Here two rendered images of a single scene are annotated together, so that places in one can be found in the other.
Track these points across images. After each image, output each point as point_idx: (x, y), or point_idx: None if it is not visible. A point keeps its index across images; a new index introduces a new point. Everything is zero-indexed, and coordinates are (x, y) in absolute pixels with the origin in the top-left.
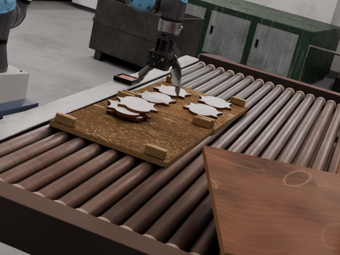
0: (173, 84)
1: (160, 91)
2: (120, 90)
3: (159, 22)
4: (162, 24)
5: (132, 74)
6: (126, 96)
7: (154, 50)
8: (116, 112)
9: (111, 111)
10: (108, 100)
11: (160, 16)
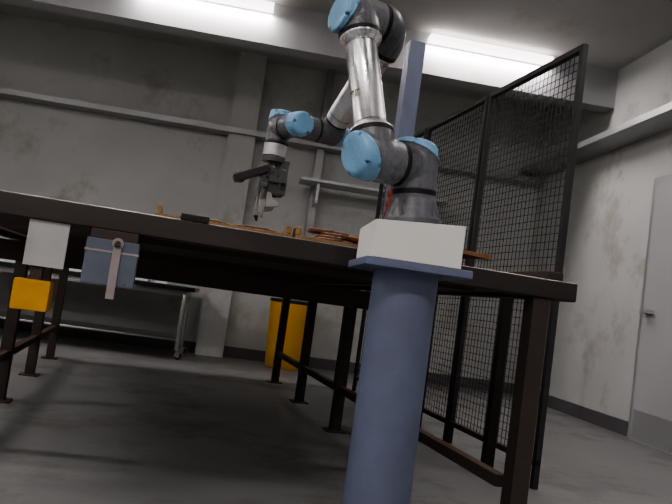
0: (271, 210)
1: (226, 223)
2: (297, 226)
3: (281, 148)
4: (286, 151)
5: (144, 213)
6: (322, 229)
7: (286, 178)
8: (357, 241)
9: (355, 241)
10: (342, 234)
11: (284, 143)
